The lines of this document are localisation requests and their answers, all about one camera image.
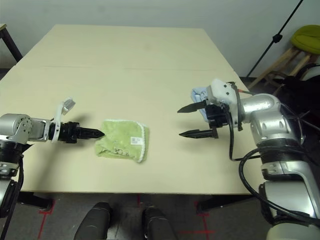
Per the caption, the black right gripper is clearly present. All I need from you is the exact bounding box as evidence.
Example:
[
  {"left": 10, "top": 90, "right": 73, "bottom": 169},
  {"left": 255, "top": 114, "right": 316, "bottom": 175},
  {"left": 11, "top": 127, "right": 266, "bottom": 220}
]
[{"left": 177, "top": 99, "right": 235, "bottom": 140}]

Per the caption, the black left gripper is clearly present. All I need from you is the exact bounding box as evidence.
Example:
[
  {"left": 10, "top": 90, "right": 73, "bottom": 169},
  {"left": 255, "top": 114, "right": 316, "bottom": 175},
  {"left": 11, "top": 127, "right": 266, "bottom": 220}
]
[{"left": 57, "top": 121, "right": 105, "bottom": 144}]

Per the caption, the green towel with white trim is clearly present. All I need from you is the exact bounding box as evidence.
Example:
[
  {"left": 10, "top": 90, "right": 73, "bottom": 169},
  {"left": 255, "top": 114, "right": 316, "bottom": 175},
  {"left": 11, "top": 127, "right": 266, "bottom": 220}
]
[{"left": 94, "top": 119, "right": 151, "bottom": 164}]

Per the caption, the light blue folded towel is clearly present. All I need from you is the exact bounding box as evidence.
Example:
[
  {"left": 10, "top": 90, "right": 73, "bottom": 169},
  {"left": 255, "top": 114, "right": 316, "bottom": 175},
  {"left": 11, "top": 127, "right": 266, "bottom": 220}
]
[{"left": 191, "top": 86, "right": 210, "bottom": 122}]

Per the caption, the black table base foot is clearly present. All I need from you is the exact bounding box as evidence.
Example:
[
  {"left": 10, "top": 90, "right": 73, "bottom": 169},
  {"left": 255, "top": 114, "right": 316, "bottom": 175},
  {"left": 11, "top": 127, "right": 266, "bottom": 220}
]
[
  {"left": 17, "top": 191, "right": 55, "bottom": 210},
  {"left": 196, "top": 194, "right": 256, "bottom": 213}
]

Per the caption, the dark robot left foot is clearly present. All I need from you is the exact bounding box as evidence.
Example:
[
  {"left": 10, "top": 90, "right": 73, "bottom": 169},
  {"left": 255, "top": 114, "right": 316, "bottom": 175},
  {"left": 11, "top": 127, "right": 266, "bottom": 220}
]
[{"left": 74, "top": 201, "right": 112, "bottom": 240}]

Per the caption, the dark robot foot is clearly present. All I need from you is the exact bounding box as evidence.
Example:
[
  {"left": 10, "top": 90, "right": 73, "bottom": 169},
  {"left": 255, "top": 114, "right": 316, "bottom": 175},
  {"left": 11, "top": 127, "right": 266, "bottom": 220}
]
[
  {"left": 141, "top": 206, "right": 177, "bottom": 240},
  {"left": 74, "top": 201, "right": 112, "bottom": 240}
]

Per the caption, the black office chair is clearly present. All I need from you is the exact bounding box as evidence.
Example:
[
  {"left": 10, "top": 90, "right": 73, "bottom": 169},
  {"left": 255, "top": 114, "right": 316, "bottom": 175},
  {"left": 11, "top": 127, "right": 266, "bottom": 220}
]
[{"left": 271, "top": 63, "right": 320, "bottom": 156}]

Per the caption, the dark robot right foot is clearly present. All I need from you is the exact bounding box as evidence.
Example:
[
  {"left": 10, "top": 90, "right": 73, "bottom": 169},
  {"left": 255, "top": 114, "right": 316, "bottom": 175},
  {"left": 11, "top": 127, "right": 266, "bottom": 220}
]
[{"left": 141, "top": 206, "right": 177, "bottom": 240}]

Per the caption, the wooden stool green cushion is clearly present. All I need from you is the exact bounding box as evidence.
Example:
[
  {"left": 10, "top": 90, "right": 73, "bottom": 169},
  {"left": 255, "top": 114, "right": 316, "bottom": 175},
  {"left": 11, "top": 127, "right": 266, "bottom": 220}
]
[{"left": 248, "top": 24, "right": 320, "bottom": 96}]

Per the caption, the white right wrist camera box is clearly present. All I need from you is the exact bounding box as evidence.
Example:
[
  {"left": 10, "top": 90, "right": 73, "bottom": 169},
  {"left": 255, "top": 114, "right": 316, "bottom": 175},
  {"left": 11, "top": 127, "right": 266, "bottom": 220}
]
[{"left": 206, "top": 78, "right": 240, "bottom": 126}]

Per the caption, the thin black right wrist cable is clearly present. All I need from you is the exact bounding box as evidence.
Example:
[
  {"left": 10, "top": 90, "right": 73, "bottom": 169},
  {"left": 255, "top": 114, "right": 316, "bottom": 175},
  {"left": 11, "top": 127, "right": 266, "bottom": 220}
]
[{"left": 221, "top": 103, "right": 261, "bottom": 162}]

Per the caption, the thin cable with red band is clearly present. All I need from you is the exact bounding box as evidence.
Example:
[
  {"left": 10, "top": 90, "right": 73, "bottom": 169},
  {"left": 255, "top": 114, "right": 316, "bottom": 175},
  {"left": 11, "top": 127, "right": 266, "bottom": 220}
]
[{"left": 226, "top": 80, "right": 257, "bottom": 96}]

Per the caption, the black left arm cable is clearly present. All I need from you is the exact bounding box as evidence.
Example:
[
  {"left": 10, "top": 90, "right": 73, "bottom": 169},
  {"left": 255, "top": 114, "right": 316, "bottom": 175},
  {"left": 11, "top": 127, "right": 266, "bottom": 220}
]
[{"left": 1, "top": 142, "right": 36, "bottom": 240}]

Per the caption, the beige side table black frame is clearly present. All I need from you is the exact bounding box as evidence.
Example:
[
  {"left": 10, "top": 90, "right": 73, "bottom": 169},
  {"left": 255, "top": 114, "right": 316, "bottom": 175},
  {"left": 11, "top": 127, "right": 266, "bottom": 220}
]
[{"left": 0, "top": 23, "right": 23, "bottom": 62}]

